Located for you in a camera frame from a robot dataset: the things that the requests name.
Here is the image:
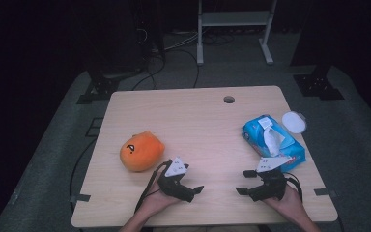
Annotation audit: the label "black floor cable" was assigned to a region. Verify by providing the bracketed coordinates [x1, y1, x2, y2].
[131, 52, 168, 92]
[171, 47, 201, 90]

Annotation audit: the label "person's left hand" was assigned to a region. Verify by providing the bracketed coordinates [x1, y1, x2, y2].
[137, 180, 182, 220]

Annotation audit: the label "blue wet wipes pack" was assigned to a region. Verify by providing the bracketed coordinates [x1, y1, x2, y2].
[241, 114, 307, 174]

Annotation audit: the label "white oval pack lid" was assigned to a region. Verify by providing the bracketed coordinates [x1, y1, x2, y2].
[281, 110, 308, 135]

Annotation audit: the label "black tape strip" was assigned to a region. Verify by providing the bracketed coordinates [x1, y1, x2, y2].
[69, 193, 92, 204]
[313, 188, 338, 198]

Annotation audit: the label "black stand base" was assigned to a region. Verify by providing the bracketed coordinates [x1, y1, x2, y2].
[292, 63, 346, 102]
[75, 68, 143, 105]

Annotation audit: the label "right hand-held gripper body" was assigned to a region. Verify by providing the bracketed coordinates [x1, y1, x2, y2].
[247, 156, 294, 203]

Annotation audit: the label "person's right hand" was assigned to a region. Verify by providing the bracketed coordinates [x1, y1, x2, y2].
[263, 185, 304, 222]

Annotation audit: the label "white floor cables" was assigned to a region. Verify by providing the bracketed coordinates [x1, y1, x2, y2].
[164, 30, 201, 52]

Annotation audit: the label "white wet wipe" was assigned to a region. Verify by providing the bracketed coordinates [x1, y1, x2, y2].
[263, 127, 286, 158]

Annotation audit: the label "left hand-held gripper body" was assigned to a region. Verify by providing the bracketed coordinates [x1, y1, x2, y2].
[157, 157, 196, 204]

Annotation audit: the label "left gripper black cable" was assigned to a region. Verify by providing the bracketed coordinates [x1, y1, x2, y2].
[133, 159, 172, 215]

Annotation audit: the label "orange plush toy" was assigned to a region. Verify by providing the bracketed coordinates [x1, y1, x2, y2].
[119, 130, 166, 173]

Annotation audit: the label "black cable bundle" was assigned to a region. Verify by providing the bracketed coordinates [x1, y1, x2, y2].
[202, 31, 237, 46]

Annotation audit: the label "white metal stand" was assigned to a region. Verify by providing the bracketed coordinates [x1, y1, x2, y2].
[196, 0, 279, 67]

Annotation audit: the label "thin black hanging cable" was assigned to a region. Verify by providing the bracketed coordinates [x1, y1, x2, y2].
[69, 136, 99, 215]

